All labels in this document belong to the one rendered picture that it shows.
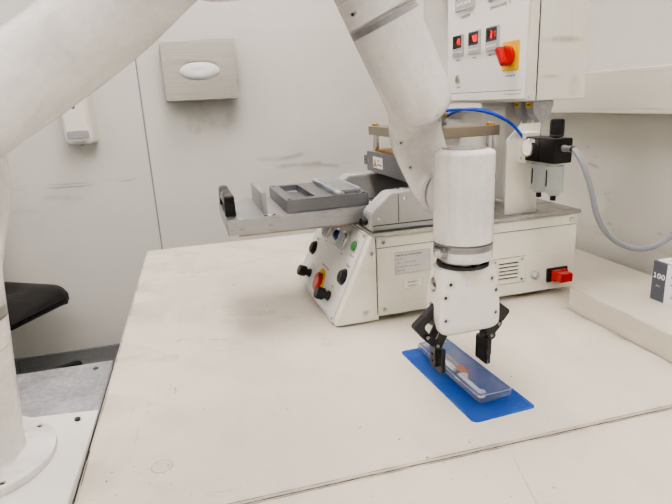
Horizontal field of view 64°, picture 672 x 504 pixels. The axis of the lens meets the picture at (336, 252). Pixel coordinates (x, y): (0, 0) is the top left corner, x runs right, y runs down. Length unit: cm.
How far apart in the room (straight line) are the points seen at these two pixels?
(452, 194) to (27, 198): 219
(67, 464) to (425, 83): 64
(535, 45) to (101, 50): 78
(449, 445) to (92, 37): 62
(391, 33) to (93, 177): 207
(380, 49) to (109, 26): 30
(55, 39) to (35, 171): 203
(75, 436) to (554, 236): 94
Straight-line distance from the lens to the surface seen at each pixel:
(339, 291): 105
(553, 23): 116
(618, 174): 150
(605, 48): 155
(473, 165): 73
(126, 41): 64
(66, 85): 65
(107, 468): 76
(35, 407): 95
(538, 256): 119
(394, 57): 69
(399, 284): 105
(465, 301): 79
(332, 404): 80
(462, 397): 82
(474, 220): 74
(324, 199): 103
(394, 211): 101
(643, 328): 103
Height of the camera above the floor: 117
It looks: 16 degrees down
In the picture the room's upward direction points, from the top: 3 degrees counter-clockwise
